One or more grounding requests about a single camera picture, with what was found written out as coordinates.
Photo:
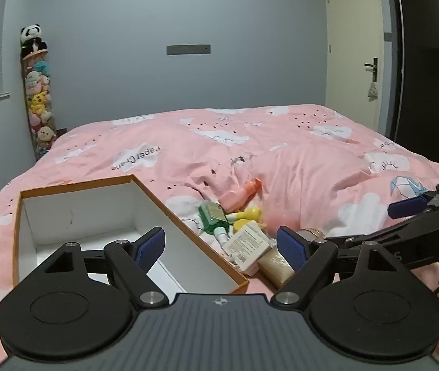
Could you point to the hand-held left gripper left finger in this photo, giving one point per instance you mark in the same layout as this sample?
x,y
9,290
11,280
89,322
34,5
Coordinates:
x,y
150,245

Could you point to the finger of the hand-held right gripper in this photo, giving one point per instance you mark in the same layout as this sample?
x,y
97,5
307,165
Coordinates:
x,y
346,240
406,206

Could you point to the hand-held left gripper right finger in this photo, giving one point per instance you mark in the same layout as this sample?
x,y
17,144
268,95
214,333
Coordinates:
x,y
290,247

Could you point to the glass jar with gold lid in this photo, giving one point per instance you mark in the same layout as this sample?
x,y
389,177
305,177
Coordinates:
x,y
312,235

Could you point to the gold box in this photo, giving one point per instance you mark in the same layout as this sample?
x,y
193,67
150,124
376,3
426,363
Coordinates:
x,y
275,266

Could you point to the clear cup with pink sponge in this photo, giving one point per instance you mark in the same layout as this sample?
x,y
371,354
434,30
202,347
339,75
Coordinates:
x,y
281,218

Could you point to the white labelled carton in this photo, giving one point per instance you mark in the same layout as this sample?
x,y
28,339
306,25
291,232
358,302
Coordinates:
x,y
248,249

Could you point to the yellow round case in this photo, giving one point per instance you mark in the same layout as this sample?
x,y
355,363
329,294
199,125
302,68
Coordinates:
x,y
244,226

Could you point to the yellow bulb bottle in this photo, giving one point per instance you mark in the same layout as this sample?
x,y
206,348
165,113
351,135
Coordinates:
x,y
251,213

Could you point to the green liquid bottle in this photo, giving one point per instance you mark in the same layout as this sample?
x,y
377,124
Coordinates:
x,y
213,216

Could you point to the small white spray bottle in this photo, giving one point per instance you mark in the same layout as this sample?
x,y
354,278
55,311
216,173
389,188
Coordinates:
x,y
221,235

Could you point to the pink pump bottle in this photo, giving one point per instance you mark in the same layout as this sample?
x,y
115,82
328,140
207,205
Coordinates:
x,y
238,197

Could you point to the orange cardboard box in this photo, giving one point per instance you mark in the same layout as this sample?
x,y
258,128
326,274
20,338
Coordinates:
x,y
88,208

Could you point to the pink printed duvet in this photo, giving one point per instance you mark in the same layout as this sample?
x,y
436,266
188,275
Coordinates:
x,y
281,143

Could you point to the small hanging pouch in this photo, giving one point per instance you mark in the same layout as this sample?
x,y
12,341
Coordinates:
x,y
372,91

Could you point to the dark wardrobe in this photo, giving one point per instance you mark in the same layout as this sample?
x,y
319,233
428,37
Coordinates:
x,y
428,65

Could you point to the clear tube of plush toys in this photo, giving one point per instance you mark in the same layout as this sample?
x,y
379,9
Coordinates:
x,y
41,104

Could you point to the cream door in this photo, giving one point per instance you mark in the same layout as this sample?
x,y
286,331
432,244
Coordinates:
x,y
352,27

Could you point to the panda plush toy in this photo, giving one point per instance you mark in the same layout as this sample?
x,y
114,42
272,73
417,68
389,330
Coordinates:
x,y
32,38

